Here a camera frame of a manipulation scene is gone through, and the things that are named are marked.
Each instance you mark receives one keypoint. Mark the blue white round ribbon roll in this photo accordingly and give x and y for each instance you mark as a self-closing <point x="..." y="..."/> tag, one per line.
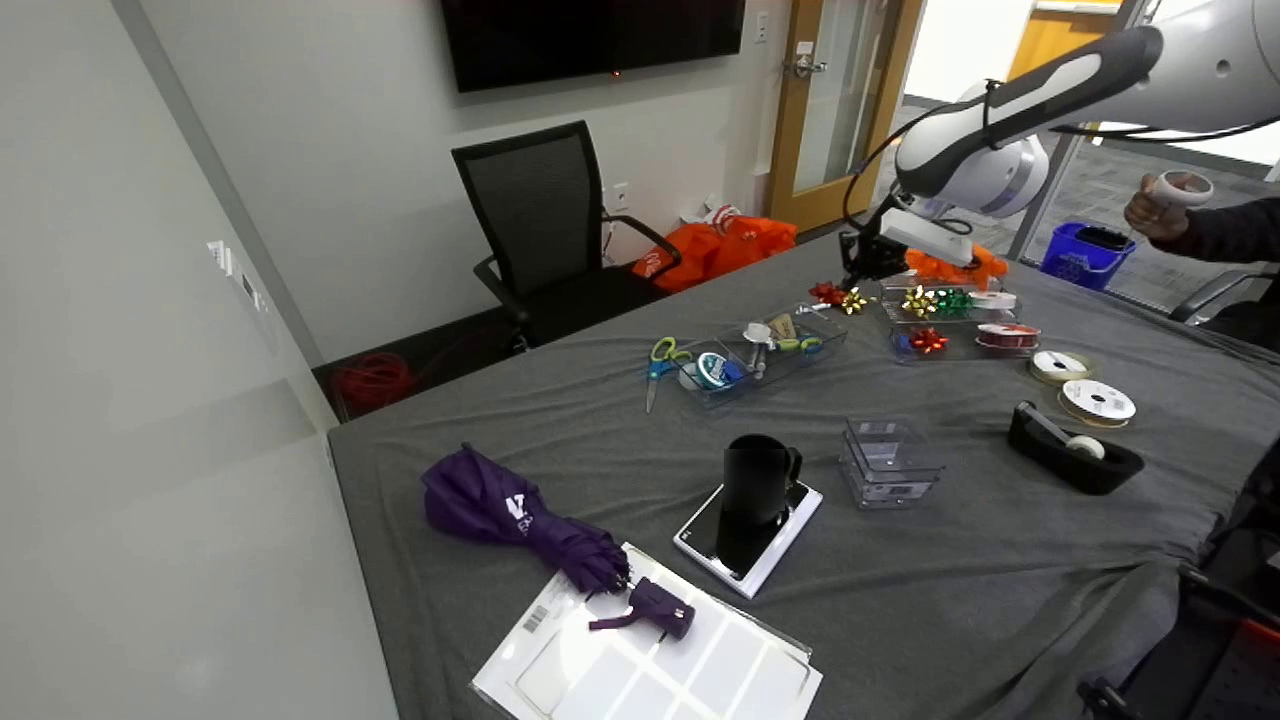
<point x="716" y="370"/>

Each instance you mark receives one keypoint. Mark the black tape dispenser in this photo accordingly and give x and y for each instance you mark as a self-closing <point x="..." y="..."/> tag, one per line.
<point x="1046" y="453"/>

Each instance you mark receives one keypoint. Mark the shiny green gift bow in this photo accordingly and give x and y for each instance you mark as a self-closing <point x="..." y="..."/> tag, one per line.
<point x="955" y="303"/>

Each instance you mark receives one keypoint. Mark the orange fabric ribbon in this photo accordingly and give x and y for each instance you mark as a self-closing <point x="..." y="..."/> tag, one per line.
<point x="955" y="270"/>

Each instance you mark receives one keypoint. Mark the white spool loose beige ribbon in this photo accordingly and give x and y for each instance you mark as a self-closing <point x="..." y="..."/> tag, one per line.
<point x="1056" y="367"/>

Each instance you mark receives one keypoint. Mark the dark sleeved forearm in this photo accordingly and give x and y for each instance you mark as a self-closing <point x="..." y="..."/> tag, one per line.
<point x="1242" y="228"/>

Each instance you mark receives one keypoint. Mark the black office chair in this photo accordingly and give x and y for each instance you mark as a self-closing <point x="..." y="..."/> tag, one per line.
<point x="542" y="201"/>

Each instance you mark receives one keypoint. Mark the shiny red gift bow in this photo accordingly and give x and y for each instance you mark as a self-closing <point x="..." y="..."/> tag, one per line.
<point x="929" y="342"/>
<point x="828" y="292"/>

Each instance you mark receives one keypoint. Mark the white wall switch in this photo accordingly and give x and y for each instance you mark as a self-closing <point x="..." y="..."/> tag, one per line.
<point x="228" y="260"/>

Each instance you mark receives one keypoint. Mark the orange plastic bag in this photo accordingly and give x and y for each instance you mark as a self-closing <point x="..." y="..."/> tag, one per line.
<point x="720" y="247"/>

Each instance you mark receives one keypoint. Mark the purple folded umbrella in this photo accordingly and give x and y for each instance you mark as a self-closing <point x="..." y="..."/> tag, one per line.
<point x="494" y="514"/>

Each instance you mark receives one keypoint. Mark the white flat box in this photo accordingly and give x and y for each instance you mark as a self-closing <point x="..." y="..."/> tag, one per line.
<point x="702" y="541"/>

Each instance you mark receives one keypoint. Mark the black cup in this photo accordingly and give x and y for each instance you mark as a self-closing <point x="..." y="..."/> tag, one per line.
<point x="756" y="501"/>

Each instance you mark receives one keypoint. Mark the empty clear plastic box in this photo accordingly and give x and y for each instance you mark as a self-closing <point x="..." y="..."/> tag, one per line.
<point x="891" y="467"/>

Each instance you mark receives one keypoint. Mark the grey tablecloth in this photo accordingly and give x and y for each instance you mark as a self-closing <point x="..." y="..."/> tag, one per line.
<point x="934" y="600"/>

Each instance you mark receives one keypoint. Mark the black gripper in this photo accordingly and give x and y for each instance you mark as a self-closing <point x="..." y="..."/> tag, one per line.
<point x="877" y="247"/>

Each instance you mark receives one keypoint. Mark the clear tape roll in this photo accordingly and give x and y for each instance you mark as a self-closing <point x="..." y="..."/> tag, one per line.
<point x="1181" y="187"/>

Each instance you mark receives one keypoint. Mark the blue bin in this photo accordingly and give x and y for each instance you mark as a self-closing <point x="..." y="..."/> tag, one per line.
<point x="1086" y="257"/>

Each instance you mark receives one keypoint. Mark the person hand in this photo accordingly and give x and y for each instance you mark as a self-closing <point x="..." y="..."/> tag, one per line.
<point x="1155" y="216"/>

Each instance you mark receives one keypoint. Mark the black wall television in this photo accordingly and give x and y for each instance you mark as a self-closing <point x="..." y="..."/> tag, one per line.
<point x="584" y="33"/>

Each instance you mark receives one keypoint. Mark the white tape roll in dispenser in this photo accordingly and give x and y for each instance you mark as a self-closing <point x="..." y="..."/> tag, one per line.
<point x="1086" y="451"/>

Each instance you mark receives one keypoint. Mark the red coil on floor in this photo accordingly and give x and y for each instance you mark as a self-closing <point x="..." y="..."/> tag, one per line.
<point x="378" y="384"/>

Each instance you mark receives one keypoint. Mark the wooden glass door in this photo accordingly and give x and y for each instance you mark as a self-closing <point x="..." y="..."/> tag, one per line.
<point x="786" y="132"/>

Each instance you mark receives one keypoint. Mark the clear compartment case with bows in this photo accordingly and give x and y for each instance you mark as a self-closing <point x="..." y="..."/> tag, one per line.
<point x="891" y="320"/>

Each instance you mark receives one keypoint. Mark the white label sheet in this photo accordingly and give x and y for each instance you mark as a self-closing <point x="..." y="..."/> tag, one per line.
<point x="693" y="665"/>

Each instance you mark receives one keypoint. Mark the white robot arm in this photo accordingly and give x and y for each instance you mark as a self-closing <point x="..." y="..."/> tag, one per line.
<point x="972" y="174"/>

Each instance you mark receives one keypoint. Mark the shiny gold gift bow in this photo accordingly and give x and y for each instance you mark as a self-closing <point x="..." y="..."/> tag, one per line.
<point x="857" y="303"/>
<point x="918" y="303"/>

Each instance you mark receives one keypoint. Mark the red white plaid ribbon spool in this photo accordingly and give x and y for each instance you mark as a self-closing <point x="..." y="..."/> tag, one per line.
<point x="1005" y="337"/>

